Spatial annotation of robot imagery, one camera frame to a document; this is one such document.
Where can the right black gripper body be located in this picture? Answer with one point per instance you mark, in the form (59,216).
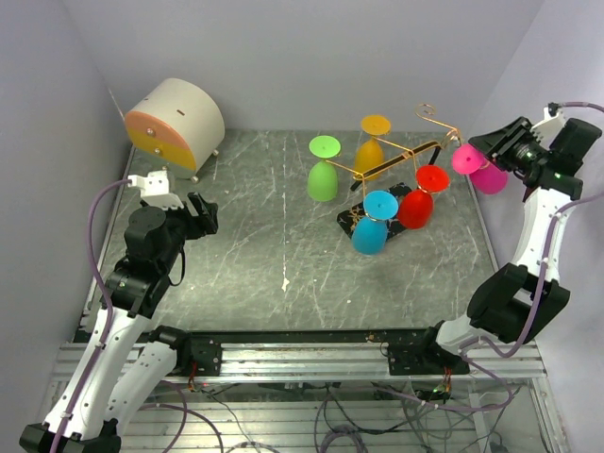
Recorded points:
(522,154)

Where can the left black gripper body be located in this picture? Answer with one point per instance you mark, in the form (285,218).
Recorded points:
(185,226)

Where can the pink wine glass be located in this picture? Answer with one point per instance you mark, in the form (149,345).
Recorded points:
(484,175)

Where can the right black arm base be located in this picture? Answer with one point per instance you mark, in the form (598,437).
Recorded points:
(414,352)

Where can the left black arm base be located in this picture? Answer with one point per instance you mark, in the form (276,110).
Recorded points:
(196,354)

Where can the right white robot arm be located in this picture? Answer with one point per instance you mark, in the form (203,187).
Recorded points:
(524,295)

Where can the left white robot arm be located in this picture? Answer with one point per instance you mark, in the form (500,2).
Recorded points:
(102,396)

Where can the red wine glass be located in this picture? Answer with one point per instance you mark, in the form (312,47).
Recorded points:
(416,207)

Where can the orange wine glass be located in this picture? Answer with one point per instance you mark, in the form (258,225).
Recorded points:
(370,154)

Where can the green wine glass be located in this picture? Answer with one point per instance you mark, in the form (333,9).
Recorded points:
(323,179)

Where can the blue wine glass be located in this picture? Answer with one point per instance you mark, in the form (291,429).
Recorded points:
(371,231)

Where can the round white drawer cabinet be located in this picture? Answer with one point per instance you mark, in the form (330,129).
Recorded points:
(178,125)

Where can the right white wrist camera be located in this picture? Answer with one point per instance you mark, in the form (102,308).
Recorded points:
(550,126)

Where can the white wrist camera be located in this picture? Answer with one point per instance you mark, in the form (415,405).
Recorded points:
(550,126)
(157,189)

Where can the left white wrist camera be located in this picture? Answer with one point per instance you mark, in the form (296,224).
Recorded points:
(157,189)

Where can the gold wire glass rack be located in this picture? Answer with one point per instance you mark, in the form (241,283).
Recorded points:
(394,153)

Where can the aluminium mounting frame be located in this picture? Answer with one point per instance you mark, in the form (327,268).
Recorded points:
(333,356)

